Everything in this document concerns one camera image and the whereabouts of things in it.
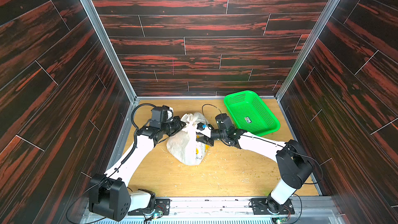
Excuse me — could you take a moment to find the white plastic bag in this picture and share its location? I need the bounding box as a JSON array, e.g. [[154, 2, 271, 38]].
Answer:
[[166, 112, 209, 166]]

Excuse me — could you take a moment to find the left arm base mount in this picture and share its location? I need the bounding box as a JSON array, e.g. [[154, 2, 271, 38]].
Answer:
[[127, 189, 171, 224]]

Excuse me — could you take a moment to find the green plastic basket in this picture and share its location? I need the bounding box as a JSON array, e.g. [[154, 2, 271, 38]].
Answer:
[[224, 90, 280, 136]]

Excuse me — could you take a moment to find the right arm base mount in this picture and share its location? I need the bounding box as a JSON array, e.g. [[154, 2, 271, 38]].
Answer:
[[249, 195, 295, 224]]

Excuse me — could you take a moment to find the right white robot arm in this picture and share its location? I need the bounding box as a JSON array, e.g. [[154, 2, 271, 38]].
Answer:
[[194, 114, 314, 214]]

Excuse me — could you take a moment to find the wrist white camera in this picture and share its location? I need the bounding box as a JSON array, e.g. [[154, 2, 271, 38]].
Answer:
[[197, 122, 213, 138], [162, 105, 174, 122]]

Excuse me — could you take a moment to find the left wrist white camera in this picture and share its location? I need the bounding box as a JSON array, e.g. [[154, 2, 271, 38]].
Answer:
[[162, 105, 174, 122]]

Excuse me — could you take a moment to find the metal front rail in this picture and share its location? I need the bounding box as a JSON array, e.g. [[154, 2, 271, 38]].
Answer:
[[121, 197, 304, 224]]

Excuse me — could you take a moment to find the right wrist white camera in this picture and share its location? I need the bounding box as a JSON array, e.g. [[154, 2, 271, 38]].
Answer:
[[197, 122, 213, 138]]

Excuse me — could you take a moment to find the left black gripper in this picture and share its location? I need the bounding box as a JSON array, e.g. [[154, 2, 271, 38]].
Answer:
[[159, 116, 186, 136]]

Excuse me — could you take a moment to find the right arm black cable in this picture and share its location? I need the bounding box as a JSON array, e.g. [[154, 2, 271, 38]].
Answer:
[[201, 104, 223, 122]]

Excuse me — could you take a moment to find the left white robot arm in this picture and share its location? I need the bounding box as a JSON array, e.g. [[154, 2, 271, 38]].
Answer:
[[88, 105, 186, 221]]

